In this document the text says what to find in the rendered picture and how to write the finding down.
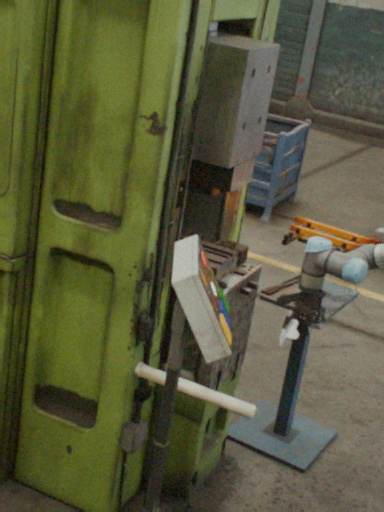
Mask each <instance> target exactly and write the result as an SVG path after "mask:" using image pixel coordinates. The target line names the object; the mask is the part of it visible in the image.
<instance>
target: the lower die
mask: <svg viewBox="0 0 384 512"><path fill-rule="evenodd" d="M200 242H201V244H204V245H207V246H212V247H215V248H218V249H221V250H225V251H228V252H231V253H233V254H232V257H230V258H229V255H227V254H223V253H220V252H217V251H214V250H209V249H206V248H203V249H204V251H205V254H206V256H207V258H208V262H209V264H210V267H212V269H213V271H214V274H215V276H216V279H218V280H222V279H223V278H224V277H226V276H227V275H228V274H230V273H231V272H232V271H233V270H235V266H236V260H237V254H238V251H237V250H233V249H230V248H227V247H223V246H220V245H217V244H213V243H209V242H206V241H203V240H200ZM223 276H224V277H223Z"/></svg>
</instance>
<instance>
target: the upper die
mask: <svg viewBox="0 0 384 512"><path fill-rule="evenodd" d="M254 161H255V157H253V158H251V159H249V160H246V161H244V162H242V163H239V164H236V165H234V166H232V167H230V169H226V167H222V166H218V165H215V164H211V163H206V162H202V161H199V160H195V159H192V163H191V170H190V177H189V181H191V182H194V183H198V184H201V185H205V186H209V187H213V188H217V189H221V190H224V191H228V192H231V191H233V190H235V189H237V188H239V187H242V186H243V185H245V184H247V183H249V182H251V179H252V173H253V167H254Z"/></svg>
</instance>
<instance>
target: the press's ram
mask: <svg viewBox="0 0 384 512"><path fill-rule="evenodd" d="M279 46H280V45H279V44H275V43H270V42H265V41H260V40H254V39H250V38H245V37H240V36H235V35H229V34H224V32H219V31H218V34H217V37H211V39H210V46H209V54H208V60H206V67H205V74H204V81H203V87H202V95H201V102H200V108H199V116H198V122H197V129H196V135H195V143H194V150H193V156H192V159H195V160H199V161H202V162H206V163H211V164H215V165H218V166H222V167H226V169H230V167H232V166H234V165H236V164H239V163H242V162H244V161H246V160H249V159H251V158H253V157H255V156H257V155H259V154H260V151H261V145H262V139H263V133H264V128H266V122H267V116H268V110H269V105H270V99H271V93H272V87H273V82H274V75H275V69H276V64H277V58H278V52H279Z"/></svg>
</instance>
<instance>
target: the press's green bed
mask: <svg viewBox="0 0 384 512"><path fill-rule="evenodd" d="M242 366H243V364H242V365H241V366H240V367H238V368H237V369H236V370H234V372H233V373H232V374H231V375H230V376H229V377H228V379H227V380H226V381H225V382H224V383H223V384H222V385H221V386H220V387H219V388H218V389H216V391H217V392H220V393H223V394H226V395H228V396H231V397H233V396H234V391H235V387H236V386H238V385H239V383H240V378H241V372H242ZM163 391H164V385H161V384H158V383H156V389H155V396H154V404H153V410H151V417H150V425H149V431H148V438H147V444H146V452H145V459H144V466H143V473H142V479H141V484H142V482H143V484H145V485H146V484H147V477H148V470H149V463H150V456H151V450H152V443H153V437H155V430H156V423H157V416H158V410H159V404H160V401H162V397H163ZM230 414H231V411H230V410H227V409H224V408H222V407H219V406H216V405H214V404H211V402H207V401H205V400H202V399H199V398H197V397H194V396H191V395H189V394H186V393H183V392H181V391H176V397H175V405H174V411H173V417H172V423H171V430H170V437H169V443H168V450H167V456H166V462H165V469H164V476H163V482H162V489H161V491H163V492H165V493H168V494H170V495H172V496H175V497H177V498H180V499H183V500H185V501H189V500H190V499H191V497H192V496H193V495H194V494H195V493H196V492H197V491H198V489H199V488H200V487H201V486H202V485H203V483H204V482H205V480H207V479H208V478H209V477H210V476H211V474H212V473H213V472H214V471H215V470H216V468H217V467H218V466H219V464H220V463H221V462H222V460H223V459H224V458H225V456H224V448H225V442H226V437H227V432H228V427H229V420H230Z"/></svg>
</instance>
